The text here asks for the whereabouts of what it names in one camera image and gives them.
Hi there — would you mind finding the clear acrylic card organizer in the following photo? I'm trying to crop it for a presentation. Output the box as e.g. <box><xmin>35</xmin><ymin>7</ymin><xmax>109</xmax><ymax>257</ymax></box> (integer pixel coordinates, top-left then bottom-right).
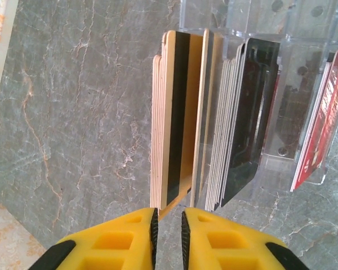
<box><xmin>179</xmin><ymin>0</ymin><xmax>338</xmax><ymax>187</ymax></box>

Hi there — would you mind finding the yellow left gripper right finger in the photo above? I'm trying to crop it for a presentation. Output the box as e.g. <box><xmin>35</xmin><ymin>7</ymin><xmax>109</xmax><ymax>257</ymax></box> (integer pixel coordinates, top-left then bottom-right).
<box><xmin>181</xmin><ymin>207</ymin><xmax>310</xmax><ymax>270</ymax></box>

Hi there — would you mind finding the black card stack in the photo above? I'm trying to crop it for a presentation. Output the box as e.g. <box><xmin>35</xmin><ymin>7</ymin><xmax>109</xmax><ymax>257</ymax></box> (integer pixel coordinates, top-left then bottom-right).
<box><xmin>204</xmin><ymin>37</ymin><xmax>281</xmax><ymax>212</ymax></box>

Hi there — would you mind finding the gold card stack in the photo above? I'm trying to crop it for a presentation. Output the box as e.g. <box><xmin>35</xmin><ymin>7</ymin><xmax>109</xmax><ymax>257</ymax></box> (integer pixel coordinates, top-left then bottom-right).
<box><xmin>149</xmin><ymin>28</ymin><xmax>225</xmax><ymax>211</ymax></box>

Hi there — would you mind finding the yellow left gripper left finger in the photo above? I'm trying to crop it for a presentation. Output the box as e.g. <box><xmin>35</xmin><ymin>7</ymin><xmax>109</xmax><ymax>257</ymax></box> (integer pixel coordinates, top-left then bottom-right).
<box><xmin>46</xmin><ymin>207</ymin><xmax>159</xmax><ymax>270</ymax></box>

